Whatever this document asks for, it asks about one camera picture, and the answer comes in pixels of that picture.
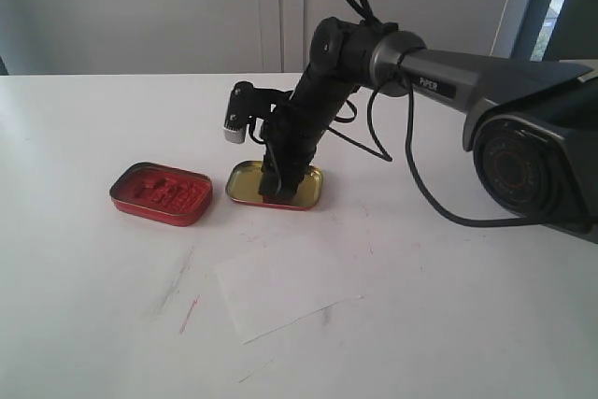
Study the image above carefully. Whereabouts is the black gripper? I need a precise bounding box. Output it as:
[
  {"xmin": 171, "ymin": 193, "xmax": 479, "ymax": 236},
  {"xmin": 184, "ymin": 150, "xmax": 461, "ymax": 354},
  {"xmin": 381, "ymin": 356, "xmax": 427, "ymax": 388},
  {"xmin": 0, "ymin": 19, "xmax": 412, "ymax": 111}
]
[{"xmin": 258, "ymin": 66, "xmax": 359, "ymax": 201}]

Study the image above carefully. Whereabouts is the red ink pad tin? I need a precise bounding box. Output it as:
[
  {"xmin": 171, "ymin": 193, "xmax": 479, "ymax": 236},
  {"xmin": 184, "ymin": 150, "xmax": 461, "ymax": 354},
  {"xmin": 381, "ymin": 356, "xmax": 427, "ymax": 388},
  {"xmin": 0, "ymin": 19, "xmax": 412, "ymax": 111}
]
[{"xmin": 109, "ymin": 162, "xmax": 213, "ymax": 227}]

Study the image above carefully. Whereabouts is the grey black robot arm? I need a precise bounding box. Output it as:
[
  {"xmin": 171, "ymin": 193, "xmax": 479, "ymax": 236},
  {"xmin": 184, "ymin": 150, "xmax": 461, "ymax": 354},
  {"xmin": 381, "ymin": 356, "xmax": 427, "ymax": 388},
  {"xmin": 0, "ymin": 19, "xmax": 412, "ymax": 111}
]
[{"xmin": 259, "ymin": 17, "xmax": 597, "ymax": 242}]

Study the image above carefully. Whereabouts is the gold tin lid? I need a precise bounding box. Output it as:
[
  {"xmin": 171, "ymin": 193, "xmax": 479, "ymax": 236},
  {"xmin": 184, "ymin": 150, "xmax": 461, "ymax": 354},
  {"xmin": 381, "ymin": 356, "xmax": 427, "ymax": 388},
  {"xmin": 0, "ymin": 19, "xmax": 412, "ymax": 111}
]
[{"xmin": 225, "ymin": 160, "xmax": 323, "ymax": 210}]

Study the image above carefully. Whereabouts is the white paper sheet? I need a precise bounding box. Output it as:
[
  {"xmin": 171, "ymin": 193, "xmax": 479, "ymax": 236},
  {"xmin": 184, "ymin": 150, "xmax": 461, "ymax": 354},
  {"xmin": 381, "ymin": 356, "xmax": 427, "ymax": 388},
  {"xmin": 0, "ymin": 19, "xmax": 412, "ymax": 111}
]
[{"xmin": 215, "ymin": 236, "xmax": 360, "ymax": 344}]

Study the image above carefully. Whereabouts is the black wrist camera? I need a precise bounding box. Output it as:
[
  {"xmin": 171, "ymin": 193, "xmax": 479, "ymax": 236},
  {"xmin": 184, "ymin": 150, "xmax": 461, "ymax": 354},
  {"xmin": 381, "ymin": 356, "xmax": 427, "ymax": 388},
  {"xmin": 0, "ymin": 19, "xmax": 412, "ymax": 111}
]
[{"xmin": 223, "ymin": 81, "xmax": 292, "ymax": 145}]

